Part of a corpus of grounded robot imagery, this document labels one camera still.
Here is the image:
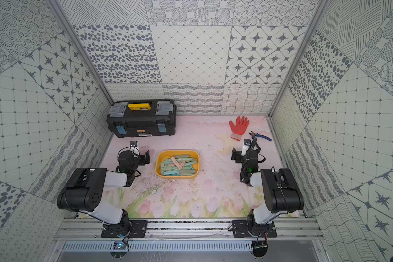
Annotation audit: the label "yellow plastic storage box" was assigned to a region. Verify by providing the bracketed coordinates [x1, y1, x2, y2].
[155, 150, 200, 179]

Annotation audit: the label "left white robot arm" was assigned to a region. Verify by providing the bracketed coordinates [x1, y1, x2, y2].
[57, 146, 150, 238]

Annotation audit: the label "black plastic toolbox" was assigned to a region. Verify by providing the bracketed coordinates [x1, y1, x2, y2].
[107, 99, 176, 138]

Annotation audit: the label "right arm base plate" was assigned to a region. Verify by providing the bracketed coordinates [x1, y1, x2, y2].
[228, 219, 277, 238]

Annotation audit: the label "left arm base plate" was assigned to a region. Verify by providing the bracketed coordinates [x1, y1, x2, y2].
[101, 220, 148, 239]

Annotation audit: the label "floral pink table mat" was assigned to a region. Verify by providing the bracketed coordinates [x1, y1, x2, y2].
[76, 115, 301, 219]

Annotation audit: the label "blue handled pliers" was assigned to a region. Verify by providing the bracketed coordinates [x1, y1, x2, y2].
[249, 131, 272, 141]

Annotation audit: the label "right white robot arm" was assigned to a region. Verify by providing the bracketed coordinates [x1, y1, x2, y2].
[231, 148, 305, 236]

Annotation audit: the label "aluminium frame rail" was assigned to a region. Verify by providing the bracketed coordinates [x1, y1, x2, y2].
[56, 217, 324, 241]

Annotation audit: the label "red work glove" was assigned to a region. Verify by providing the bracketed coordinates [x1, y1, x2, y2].
[229, 116, 250, 141]

